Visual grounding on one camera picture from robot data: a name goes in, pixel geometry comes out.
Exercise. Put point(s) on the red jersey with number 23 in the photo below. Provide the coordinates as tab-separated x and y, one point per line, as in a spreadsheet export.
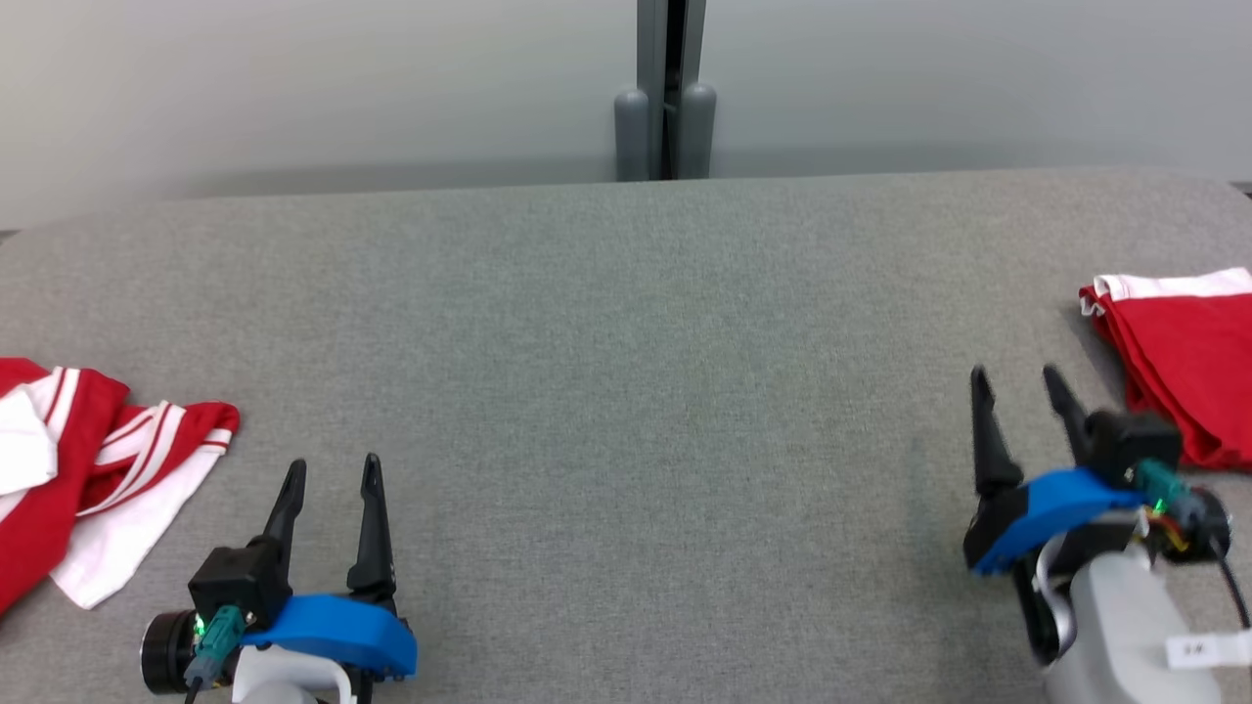
1193	362

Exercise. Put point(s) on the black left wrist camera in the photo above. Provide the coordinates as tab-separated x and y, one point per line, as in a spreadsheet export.
235	582

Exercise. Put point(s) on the red white striped jersey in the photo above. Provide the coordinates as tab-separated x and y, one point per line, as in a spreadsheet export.
39	528

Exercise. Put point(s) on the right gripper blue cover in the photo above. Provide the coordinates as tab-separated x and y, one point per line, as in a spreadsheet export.
1047	508

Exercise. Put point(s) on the white paper tag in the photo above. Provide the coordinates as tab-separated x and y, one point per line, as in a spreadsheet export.
1208	648

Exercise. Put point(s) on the grey cylinder post foot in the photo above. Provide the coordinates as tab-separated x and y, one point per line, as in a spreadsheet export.
632	137
697	132

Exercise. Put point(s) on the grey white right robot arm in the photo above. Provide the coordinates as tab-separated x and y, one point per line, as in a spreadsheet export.
1125	626

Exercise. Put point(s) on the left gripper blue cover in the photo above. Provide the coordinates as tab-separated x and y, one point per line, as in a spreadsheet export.
333	636

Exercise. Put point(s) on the grey partition post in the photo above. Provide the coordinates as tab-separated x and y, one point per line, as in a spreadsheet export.
650	59

